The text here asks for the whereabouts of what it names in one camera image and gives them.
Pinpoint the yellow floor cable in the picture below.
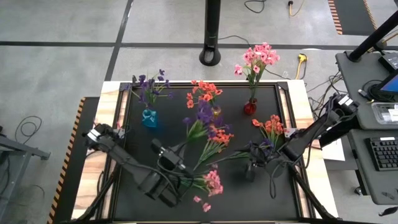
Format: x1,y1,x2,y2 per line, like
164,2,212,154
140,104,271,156
287,0,306,17

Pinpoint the orange artificial flower bunch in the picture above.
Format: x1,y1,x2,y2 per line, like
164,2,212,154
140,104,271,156
193,124,235,171
185,80,224,110
251,114,285,147

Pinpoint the thin black floor cable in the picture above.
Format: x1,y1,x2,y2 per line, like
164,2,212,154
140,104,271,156
217,34,284,79

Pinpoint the black metal table frame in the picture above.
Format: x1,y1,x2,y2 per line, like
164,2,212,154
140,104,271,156
70,74,340,224

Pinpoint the black camera cable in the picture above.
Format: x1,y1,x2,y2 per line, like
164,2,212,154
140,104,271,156
268,161,292,200
124,155,187,203

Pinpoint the red glass vase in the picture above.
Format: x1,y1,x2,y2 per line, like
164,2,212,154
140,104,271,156
243,98,259,116

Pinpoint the coiled black floor cable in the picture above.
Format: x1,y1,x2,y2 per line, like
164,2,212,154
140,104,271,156
14,115,43,146

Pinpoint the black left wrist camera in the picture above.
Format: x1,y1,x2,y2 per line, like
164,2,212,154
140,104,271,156
150,138,166,154

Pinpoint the black mat with hazard stripes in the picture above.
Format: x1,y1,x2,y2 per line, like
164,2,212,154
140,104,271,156
328,0,379,36
46,96,101,224

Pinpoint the white paper sheet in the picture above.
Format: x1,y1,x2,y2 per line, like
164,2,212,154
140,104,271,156
322,138,346,162

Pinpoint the black desktop device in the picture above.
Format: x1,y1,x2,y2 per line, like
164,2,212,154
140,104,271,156
377,52,398,74

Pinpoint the blue glass vase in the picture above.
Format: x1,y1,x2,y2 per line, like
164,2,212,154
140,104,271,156
141,108,160,129

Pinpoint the black left camera cable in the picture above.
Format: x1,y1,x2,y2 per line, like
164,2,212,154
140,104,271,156
124,155,187,203

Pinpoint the black cable bundle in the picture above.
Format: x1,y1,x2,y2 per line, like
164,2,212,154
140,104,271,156
307,70,346,113

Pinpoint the black right camera cable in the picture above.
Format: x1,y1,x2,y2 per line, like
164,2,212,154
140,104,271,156
268,161,292,200

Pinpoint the grey monitor desk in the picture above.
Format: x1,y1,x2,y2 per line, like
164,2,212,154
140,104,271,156
335,51,398,130

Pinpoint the clear plastic box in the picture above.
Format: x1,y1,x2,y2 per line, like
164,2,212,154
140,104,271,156
371,101,398,125

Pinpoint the monitor with blue screen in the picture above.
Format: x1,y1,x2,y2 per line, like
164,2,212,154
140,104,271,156
371,70,398,103

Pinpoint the yellow plug cord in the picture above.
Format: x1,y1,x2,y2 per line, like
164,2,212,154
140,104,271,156
294,53,309,80

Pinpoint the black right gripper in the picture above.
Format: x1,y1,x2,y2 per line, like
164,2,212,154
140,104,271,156
246,147,289,171

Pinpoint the grey keyboard desk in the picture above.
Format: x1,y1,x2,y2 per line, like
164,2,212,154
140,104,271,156
347,128,398,206

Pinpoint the black camera stand pole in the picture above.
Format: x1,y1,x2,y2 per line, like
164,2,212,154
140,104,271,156
198,0,222,67

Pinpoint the grey metal cart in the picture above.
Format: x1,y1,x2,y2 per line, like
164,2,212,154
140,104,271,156
0,126,52,224

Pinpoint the black keyboard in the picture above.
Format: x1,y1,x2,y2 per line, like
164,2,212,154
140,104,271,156
365,136,398,172

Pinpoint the black slanted pole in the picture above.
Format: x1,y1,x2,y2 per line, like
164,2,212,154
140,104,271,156
347,11,398,62

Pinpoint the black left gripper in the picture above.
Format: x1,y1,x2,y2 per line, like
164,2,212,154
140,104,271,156
157,148,197,182

